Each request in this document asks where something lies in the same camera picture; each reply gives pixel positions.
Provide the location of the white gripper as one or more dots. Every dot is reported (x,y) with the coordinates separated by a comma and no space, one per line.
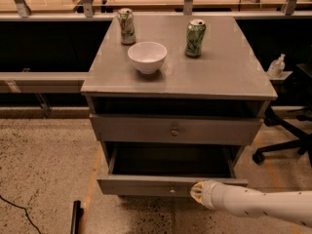
(209,194)

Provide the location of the grey drawer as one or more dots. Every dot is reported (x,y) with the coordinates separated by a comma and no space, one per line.
(166,170)
(175,129)

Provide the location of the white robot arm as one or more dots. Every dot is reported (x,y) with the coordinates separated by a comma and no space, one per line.
(295,207)

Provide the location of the grey wooden drawer cabinet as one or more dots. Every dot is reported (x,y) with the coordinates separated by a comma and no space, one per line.
(226,80)

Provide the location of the black bar on floor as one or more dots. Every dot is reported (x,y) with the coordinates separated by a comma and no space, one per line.
(76,214)

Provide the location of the white ceramic bowl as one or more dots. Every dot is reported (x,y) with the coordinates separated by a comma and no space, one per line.
(147,57)

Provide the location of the clear sanitizer pump bottle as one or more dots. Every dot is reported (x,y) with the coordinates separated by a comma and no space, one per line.
(277,67)

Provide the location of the right dented green can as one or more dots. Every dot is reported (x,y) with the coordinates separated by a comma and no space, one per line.
(196,30)

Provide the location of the dented green can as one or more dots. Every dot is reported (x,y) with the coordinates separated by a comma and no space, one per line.
(126,21)
(196,30)

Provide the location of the left dented green can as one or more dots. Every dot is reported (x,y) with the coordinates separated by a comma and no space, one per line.
(126,21)

